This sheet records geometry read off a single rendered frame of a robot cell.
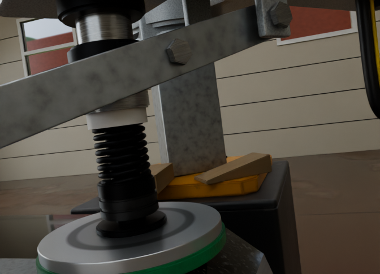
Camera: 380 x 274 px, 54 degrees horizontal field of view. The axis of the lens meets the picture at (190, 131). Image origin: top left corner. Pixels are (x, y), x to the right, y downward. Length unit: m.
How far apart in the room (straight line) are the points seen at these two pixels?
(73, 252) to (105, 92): 0.17
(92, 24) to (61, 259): 0.24
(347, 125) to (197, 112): 5.46
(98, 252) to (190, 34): 0.26
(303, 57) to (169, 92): 5.44
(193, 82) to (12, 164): 7.90
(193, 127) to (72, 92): 0.84
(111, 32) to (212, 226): 0.24
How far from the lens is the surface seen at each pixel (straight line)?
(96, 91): 0.38
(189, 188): 1.04
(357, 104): 6.54
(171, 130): 1.16
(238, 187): 1.00
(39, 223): 0.69
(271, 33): 0.50
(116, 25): 0.43
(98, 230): 0.45
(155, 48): 0.41
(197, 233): 0.40
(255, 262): 0.51
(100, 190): 0.44
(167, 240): 0.39
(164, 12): 1.14
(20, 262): 0.52
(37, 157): 8.47
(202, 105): 1.18
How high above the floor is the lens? 0.98
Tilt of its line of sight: 3 degrees down
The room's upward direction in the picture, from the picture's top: 7 degrees counter-clockwise
